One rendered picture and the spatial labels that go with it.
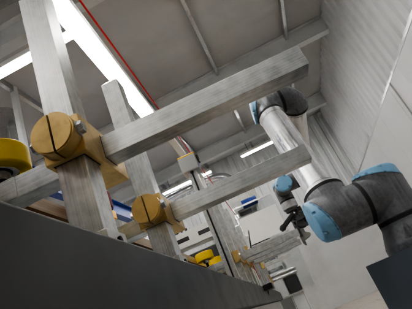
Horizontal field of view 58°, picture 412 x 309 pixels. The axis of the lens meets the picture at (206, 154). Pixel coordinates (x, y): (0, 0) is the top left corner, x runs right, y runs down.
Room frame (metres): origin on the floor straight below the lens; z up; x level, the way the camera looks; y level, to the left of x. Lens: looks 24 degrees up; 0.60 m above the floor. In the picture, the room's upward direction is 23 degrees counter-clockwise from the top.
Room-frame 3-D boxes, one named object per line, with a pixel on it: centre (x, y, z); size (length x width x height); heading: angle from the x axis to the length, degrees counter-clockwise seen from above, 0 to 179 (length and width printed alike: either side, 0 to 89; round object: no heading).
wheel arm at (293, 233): (1.65, -0.02, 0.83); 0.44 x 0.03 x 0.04; 86
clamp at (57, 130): (0.39, 0.14, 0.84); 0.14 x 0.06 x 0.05; 176
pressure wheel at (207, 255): (1.66, 0.18, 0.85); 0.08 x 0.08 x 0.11
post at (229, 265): (1.36, 0.08, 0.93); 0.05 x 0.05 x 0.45; 86
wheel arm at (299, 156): (0.65, 0.05, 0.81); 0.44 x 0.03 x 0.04; 86
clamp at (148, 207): (0.64, 0.12, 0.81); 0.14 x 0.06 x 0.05; 176
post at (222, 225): (1.62, 0.06, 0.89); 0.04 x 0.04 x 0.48; 86
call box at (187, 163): (1.36, 0.08, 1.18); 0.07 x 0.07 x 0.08; 86
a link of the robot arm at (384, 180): (1.29, -0.49, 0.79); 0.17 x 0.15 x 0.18; 90
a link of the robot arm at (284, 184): (2.02, -0.34, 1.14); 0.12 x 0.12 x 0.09; 0
